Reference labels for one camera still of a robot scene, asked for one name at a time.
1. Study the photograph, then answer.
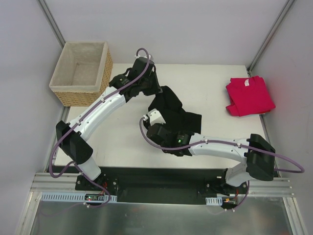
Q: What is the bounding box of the right aluminium frame post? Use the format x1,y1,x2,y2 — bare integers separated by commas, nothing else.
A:
246,0,296,76

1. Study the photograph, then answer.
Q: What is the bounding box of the slotted cable duct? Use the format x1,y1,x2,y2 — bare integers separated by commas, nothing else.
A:
205,196,223,206
41,192,109,203

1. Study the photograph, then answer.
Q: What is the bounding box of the wicker basket with liner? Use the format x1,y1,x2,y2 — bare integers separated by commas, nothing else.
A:
49,41,113,107

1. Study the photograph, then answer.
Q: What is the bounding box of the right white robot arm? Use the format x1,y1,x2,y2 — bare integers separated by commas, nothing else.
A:
145,123,275,195

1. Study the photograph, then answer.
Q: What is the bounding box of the front aluminium rail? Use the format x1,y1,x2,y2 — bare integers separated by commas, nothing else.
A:
30,173,295,197

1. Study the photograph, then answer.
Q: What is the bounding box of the black t shirt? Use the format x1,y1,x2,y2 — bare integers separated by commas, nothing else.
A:
148,86,202,134

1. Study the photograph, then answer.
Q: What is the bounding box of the left slotted cable duct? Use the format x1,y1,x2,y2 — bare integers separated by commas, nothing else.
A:
41,192,109,203

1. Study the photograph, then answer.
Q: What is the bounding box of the left aluminium frame post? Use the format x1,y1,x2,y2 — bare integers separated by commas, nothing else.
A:
36,0,66,48

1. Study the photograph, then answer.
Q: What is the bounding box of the aluminium frame post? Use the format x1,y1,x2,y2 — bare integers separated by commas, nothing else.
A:
246,0,296,76
36,0,66,48

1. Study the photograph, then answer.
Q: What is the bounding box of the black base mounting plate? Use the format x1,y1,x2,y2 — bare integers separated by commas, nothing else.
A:
75,167,247,205

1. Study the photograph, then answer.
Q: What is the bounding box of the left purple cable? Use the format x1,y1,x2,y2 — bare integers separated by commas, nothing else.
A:
48,48,150,209

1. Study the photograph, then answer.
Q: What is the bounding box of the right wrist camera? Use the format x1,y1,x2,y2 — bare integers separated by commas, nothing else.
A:
143,109,166,129

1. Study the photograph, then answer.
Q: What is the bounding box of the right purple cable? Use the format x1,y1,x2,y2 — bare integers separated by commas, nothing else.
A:
139,116,305,213

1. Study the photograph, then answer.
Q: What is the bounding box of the folded red t shirt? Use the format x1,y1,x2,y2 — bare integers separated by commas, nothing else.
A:
226,76,276,117

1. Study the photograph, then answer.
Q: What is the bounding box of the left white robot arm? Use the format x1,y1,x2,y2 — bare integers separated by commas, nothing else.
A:
56,57,162,190

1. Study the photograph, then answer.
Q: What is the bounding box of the right slotted cable duct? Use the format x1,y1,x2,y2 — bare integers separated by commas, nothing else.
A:
205,196,223,206

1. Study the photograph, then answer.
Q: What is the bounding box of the purple cable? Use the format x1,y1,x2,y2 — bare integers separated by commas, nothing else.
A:
139,116,305,213
48,48,150,209

